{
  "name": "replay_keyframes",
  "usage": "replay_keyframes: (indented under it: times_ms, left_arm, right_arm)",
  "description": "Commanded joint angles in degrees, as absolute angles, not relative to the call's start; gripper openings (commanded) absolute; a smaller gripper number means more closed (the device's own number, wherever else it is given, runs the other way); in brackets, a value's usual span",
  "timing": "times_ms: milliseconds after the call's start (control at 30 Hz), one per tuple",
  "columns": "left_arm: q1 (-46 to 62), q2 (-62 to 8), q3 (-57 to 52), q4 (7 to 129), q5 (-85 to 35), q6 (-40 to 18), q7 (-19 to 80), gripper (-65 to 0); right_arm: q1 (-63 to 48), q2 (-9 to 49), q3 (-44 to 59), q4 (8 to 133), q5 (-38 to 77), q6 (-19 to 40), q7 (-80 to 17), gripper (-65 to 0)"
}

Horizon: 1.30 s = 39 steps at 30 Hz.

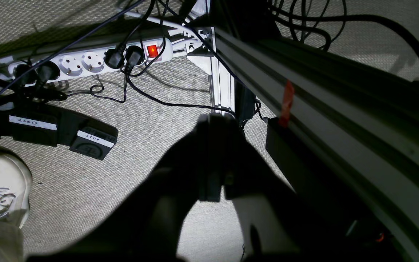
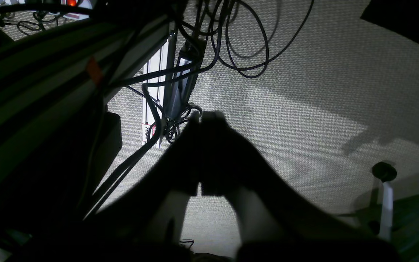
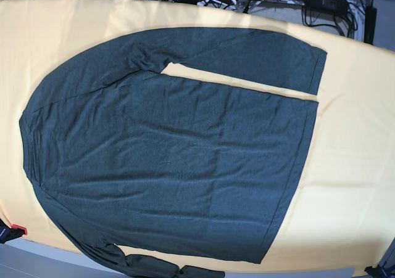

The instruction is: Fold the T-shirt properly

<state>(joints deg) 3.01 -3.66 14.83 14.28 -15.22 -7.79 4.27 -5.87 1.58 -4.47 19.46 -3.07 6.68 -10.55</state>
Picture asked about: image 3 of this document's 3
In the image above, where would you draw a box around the dark grey long-sleeve shirt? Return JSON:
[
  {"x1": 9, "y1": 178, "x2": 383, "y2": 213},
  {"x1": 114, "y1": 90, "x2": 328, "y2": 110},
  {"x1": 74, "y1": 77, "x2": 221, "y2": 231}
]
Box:
[{"x1": 19, "y1": 28, "x2": 326, "y2": 277}]

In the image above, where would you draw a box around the yellow table cloth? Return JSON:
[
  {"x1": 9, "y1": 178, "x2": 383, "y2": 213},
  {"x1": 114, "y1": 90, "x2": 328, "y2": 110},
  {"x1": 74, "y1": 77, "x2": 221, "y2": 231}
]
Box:
[{"x1": 1, "y1": 0, "x2": 394, "y2": 276}]

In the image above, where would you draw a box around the black power adapter box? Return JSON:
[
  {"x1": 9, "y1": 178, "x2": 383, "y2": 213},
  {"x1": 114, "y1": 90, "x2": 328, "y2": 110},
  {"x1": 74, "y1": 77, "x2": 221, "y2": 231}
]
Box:
[{"x1": 304, "y1": 0, "x2": 349, "y2": 16}]

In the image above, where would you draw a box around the red and black clamp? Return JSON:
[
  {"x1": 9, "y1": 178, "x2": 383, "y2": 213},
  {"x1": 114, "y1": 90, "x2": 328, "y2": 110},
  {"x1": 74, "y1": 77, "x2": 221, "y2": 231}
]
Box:
[{"x1": 0, "y1": 220, "x2": 27, "y2": 244}]

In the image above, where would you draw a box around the black clamp right corner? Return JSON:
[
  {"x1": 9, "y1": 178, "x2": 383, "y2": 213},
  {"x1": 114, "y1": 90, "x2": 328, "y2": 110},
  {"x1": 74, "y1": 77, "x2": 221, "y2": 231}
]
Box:
[{"x1": 365, "y1": 266, "x2": 394, "y2": 278}]

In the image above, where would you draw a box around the tangle of black cables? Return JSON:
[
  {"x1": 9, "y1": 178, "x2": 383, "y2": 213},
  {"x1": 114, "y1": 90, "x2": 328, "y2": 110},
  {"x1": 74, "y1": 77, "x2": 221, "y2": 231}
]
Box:
[{"x1": 301, "y1": 0, "x2": 364, "y2": 40}]

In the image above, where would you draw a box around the black table leg post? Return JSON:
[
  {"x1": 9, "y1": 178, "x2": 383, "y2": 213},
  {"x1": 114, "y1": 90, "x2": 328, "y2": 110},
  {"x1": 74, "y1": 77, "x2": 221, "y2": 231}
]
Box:
[{"x1": 364, "y1": 6, "x2": 377, "y2": 44}]

